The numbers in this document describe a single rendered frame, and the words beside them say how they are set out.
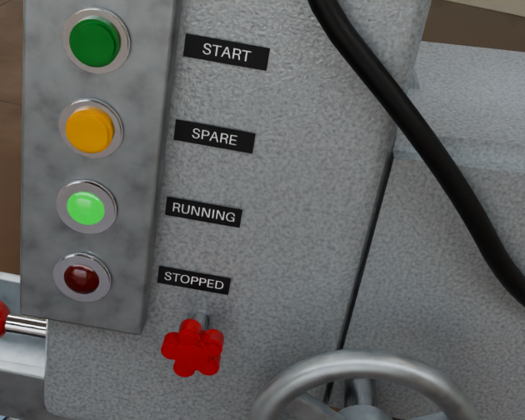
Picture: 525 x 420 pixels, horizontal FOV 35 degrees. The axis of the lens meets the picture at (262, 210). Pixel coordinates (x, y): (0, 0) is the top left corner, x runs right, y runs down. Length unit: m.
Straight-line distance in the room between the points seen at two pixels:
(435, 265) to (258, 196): 0.12
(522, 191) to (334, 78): 0.13
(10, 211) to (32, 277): 2.52
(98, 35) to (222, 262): 0.17
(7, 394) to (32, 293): 0.17
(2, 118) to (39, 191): 3.21
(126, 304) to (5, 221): 2.48
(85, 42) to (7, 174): 2.85
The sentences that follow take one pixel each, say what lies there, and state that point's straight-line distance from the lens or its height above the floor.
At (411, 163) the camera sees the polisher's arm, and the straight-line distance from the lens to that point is 0.50.
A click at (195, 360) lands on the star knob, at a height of 1.27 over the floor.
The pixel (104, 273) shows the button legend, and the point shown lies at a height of 1.31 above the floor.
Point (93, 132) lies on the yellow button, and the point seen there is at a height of 1.41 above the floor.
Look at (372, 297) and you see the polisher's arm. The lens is 0.54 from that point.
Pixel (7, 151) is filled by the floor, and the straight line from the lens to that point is 3.45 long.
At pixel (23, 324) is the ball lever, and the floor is 1.21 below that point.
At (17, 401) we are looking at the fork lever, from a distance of 0.70.
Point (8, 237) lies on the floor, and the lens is 2.92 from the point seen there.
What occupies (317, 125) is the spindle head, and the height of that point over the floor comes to 1.42.
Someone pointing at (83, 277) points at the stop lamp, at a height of 1.31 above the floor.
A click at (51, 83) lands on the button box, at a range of 0.47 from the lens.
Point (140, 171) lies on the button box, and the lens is 0.48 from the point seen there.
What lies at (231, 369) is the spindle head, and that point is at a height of 1.24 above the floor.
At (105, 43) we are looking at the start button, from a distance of 0.44.
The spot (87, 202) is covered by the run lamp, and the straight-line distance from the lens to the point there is 0.49.
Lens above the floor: 1.62
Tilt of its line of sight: 30 degrees down
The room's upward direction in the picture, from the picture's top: 10 degrees clockwise
